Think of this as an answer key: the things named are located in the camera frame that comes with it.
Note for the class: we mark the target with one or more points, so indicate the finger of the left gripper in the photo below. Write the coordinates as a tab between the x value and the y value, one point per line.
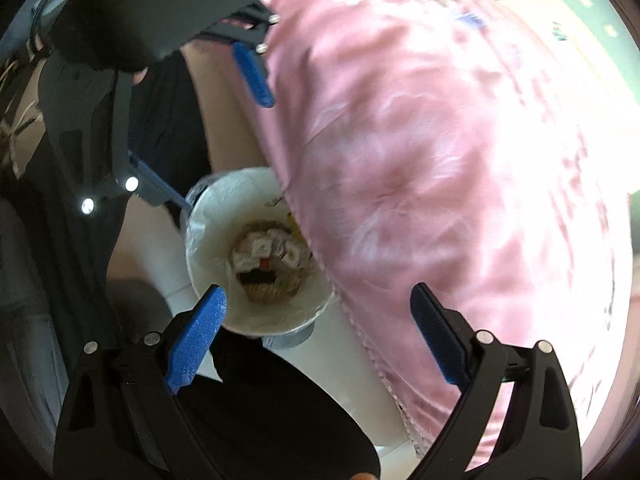
245	31
87	113

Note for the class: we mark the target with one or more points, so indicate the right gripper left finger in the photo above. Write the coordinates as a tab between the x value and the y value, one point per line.
121	418

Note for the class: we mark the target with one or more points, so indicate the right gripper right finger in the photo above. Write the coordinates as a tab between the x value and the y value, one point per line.
539	435

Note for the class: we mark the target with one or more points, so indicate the black foam cylinder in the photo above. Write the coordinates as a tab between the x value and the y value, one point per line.
257	277

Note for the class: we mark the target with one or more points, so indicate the white blue milk carton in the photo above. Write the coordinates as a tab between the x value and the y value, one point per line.
284	251

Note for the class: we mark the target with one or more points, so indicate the white paper trash bin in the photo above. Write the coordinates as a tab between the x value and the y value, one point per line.
241	235

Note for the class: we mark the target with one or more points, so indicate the person's black trouser legs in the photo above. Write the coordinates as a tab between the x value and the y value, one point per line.
257	415

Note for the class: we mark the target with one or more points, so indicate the pink floral bedspread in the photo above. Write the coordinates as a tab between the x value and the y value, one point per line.
442	142

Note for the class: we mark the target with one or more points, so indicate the cream wooden headboard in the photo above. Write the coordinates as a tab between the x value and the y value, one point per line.
560	29

